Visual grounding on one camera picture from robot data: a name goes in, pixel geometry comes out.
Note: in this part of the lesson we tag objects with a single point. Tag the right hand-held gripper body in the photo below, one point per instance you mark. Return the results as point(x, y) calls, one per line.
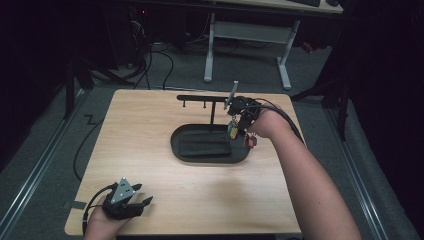
point(245, 106)

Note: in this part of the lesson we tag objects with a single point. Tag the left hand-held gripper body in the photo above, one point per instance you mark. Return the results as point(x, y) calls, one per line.
point(120, 200)

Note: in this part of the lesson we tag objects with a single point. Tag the key bunch with coloured tags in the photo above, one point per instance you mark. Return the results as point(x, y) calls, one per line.
point(234, 132)

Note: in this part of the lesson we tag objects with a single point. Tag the black key stand with tray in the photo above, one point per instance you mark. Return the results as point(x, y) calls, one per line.
point(210, 158)

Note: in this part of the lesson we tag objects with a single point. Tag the person's right hand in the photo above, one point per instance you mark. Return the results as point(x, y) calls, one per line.
point(270, 123)

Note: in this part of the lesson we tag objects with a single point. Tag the person's left hand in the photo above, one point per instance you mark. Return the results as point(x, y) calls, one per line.
point(103, 226)

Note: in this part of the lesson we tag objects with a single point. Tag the grey tape strip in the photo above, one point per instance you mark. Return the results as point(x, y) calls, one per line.
point(78, 205)

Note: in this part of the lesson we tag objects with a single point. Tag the white-legged desk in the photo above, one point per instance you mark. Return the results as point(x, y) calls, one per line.
point(253, 31)

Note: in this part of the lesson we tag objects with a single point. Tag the dark metal stand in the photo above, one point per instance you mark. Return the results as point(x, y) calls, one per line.
point(71, 86)
point(343, 103)

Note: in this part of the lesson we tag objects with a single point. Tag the black keyboard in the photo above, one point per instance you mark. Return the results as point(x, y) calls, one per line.
point(305, 2)

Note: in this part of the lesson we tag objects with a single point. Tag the metal floor rail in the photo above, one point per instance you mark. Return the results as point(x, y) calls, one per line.
point(360, 186)
point(33, 173)

